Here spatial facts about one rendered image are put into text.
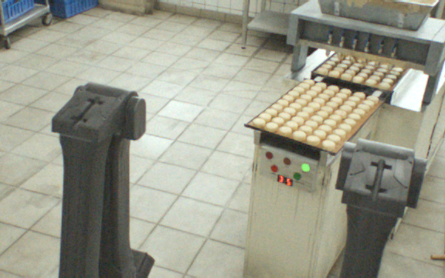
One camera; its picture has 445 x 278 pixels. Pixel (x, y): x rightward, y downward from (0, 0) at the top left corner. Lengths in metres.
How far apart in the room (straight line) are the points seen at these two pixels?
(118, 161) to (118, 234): 0.15
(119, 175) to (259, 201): 1.60
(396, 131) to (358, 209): 2.18
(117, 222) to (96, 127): 0.23
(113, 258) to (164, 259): 1.97
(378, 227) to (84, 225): 0.44
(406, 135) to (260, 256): 0.91
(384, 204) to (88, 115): 0.44
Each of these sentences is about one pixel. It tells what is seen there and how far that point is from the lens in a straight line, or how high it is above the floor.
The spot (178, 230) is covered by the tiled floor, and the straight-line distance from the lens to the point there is 3.22.
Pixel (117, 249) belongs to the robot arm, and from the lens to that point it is 1.06.
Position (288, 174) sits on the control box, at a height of 0.75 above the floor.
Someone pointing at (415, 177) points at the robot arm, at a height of 1.60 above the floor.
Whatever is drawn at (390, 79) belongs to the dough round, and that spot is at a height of 0.92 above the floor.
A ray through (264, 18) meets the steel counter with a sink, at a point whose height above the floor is 0.23.
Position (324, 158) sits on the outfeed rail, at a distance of 2.25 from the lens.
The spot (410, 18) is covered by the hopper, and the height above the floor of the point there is 1.24.
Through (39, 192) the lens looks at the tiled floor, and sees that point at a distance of 3.59.
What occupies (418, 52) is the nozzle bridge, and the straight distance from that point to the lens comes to 2.86.
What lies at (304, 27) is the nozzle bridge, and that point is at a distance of 2.99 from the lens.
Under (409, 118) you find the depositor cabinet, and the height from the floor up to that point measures 0.79.
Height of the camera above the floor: 2.01
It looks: 29 degrees down
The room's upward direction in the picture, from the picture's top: 4 degrees clockwise
